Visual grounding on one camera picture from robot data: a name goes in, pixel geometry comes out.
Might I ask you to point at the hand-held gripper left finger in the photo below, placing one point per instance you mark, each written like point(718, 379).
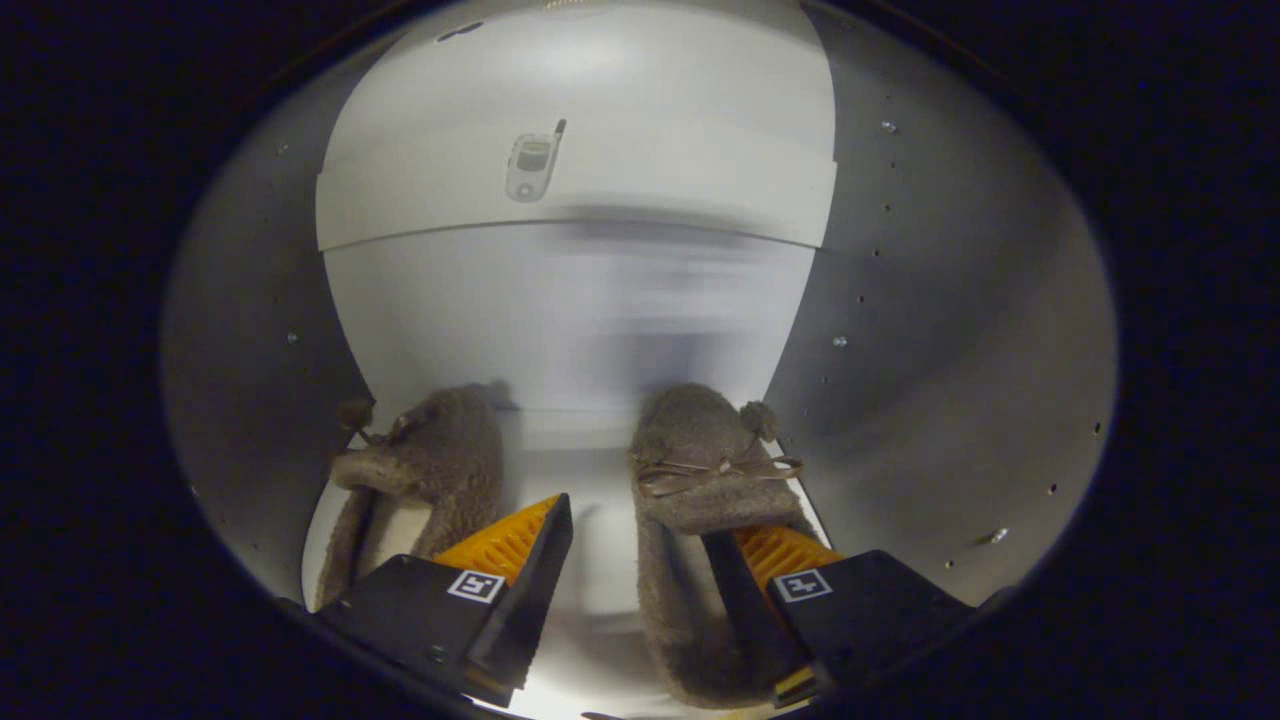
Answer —
point(530, 600)

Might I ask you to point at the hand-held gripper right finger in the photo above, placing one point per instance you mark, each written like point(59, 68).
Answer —
point(750, 610)

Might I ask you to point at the brown fuzzy shoe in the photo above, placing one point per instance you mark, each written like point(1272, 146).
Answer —
point(700, 440)
point(450, 450)

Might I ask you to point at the grey shoe cabinet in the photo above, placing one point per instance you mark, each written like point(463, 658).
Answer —
point(600, 300)

